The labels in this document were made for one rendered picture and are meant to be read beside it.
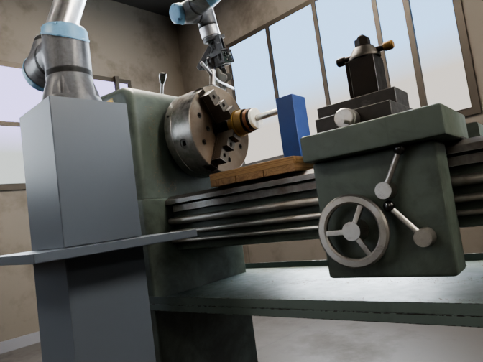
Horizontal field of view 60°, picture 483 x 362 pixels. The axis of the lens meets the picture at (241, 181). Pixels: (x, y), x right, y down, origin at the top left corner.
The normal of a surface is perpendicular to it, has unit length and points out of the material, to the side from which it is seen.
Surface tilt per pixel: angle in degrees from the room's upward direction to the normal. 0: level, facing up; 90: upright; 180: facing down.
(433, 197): 90
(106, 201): 90
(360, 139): 90
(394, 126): 90
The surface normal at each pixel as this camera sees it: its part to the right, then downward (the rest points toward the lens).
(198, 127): 0.78, -0.15
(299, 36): -0.69, 0.04
